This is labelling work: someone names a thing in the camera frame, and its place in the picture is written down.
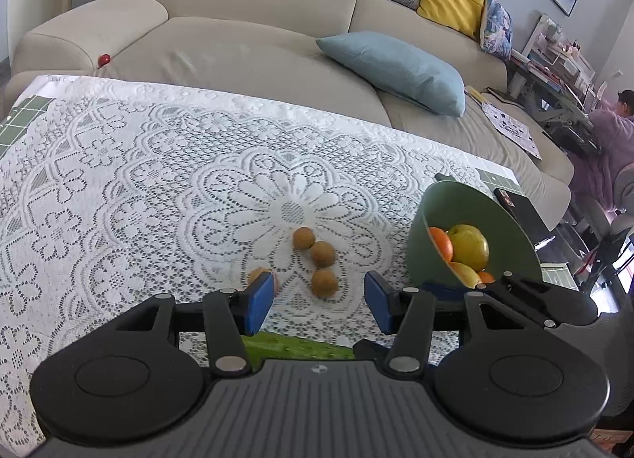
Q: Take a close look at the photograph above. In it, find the yellow-green apple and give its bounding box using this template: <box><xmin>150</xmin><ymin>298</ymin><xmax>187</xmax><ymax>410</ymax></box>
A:
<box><xmin>449</xmin><ymin>261</ymin><xmax>481</xmax><ymax>288</ymax></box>

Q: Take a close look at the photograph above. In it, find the green cucumber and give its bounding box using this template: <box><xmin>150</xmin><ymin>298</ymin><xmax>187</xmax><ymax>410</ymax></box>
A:
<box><xmin>241</xmin><ymin>331</ymin><xmax>355</xmax><ymax>371</ymax></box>

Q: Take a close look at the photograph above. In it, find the small brown longan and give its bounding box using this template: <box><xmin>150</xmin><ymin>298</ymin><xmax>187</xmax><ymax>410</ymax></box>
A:
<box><xmin>247</xmin><ymin>267</ymin><xmax>279</xmax><ymax>293</ymax></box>
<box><xmin>311</xmin><ymin>268</ymin><xmax>338</xmax><ymax>298</ymax></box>
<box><xmin>309</xmin><ymin>241</ymin><xmax>336</xmax><ymax>268</ymax></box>
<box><xmin>292</xmin><ymin>227</ymin><xmax>316</xmax><ymax>251</ymax></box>

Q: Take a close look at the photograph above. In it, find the large yellow-green pear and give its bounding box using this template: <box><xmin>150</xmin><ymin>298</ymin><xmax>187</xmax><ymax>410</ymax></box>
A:
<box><xmin>447</xmin><ymin>224</ymin><xmax>490</xmax><ymax>271</ymax></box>

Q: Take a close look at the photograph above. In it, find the orange mandarin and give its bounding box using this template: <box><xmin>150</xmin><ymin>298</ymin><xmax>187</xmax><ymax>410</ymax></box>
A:
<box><xmin>477</xmin><ymin>270</ymin><xmax>495</xmax><ymax>284</ymax></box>
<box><xmin>429</xmin><ymin>227</ymin><xmax>453</xmax><ymax>263</ymax></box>

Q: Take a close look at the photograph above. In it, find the green colander bowl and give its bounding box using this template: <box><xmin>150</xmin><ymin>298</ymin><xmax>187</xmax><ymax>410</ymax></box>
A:
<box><xmin>405</xmin><ymin>175</ymin><xmax>543</xmax><ymax>292</ymax></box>

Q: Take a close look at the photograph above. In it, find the black notebook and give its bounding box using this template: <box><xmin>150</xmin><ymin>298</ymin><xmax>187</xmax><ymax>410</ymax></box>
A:
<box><xmin>493</xmin><ymin>189</ymin><xmax>556</xmax><ymax>251</ymax></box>

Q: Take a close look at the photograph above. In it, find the person in purple top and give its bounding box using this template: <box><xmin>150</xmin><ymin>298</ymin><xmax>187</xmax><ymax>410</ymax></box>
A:
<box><xmin>569</xmin><ymin>90</ymin><xmax>633</xmax><ymax>210</ymax></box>

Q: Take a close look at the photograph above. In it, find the white lace tablecloth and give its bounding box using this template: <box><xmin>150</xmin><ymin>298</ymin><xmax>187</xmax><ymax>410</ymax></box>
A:
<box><xmin>1</xmin><ymin>75</ymin><xmax>490</xmax><ymax>456</ymax></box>

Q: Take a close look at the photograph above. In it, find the printed paper sheet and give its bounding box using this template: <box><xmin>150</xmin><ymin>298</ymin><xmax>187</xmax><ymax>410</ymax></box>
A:
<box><xmin>481</xmin><ymin>103</ymin><xmax>542</xmax><ymax>160</ymax></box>

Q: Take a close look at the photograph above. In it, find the light blue cushion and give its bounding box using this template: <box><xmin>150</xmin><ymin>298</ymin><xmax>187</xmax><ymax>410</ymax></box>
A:
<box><xmin>316</xmin><ymin>31</ymin><xmax>465</xmax><ymax>118</ymax></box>

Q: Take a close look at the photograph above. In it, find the cluttered shelf with books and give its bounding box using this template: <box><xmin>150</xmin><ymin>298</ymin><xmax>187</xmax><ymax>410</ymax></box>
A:
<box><xmin>507</xmin><ymin>14</ymin><xmax>609</xmax><ymax>155</ymax></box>

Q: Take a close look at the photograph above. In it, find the blue patterned cushion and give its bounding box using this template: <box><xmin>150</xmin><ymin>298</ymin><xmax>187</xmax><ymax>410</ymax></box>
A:
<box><xmin>480</xmin><ymin>0</ymin><xmax>513</xmax><ymax>62</ymax></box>

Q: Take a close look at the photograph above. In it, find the small red ball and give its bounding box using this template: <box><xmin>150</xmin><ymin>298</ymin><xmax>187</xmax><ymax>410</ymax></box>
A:
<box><xmin>98</xmin><ymin>53</ymin><xmax>111</xmax><ymax>67</ymax></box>

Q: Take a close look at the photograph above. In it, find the beige sofa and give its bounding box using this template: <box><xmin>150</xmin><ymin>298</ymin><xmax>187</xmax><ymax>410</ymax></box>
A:
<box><xmin>6</xmin><ymin>0</ymin><xmax>574</xmax><ymax>227</ymax></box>

